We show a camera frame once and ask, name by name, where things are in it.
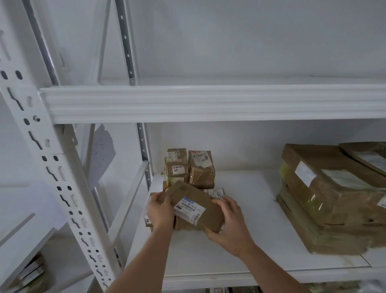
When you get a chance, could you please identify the person's right hand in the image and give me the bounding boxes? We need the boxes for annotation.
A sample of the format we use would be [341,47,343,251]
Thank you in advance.
[205,194,257,259]

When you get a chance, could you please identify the person's left hand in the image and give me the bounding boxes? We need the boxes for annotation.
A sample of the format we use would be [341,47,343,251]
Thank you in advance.
[147,192,175,233]

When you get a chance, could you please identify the cardboard box red outlined sticker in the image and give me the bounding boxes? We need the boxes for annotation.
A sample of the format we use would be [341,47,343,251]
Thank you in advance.
[174,216,209,233]

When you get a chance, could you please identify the taped cardboard box end label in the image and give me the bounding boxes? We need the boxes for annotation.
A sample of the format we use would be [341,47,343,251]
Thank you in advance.
[164,148,190,178]

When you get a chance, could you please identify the stack of large brown parcels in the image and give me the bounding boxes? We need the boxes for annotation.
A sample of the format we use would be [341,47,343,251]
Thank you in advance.
[277,142,386,256]

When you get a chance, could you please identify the white metal shelving rack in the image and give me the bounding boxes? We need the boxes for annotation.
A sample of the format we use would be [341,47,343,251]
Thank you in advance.
[0,0,386,293]
[0,99,70,293]

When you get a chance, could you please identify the pile of plastic mailer bags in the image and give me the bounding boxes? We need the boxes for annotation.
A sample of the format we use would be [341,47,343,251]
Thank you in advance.
[360,279,385,293]

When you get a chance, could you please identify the person's right forearm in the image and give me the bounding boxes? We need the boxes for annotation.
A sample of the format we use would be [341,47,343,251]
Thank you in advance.
[238,244,308,293]

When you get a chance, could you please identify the person's left forearm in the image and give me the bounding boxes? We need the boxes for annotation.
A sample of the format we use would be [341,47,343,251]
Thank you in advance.
[107,226,175,293]

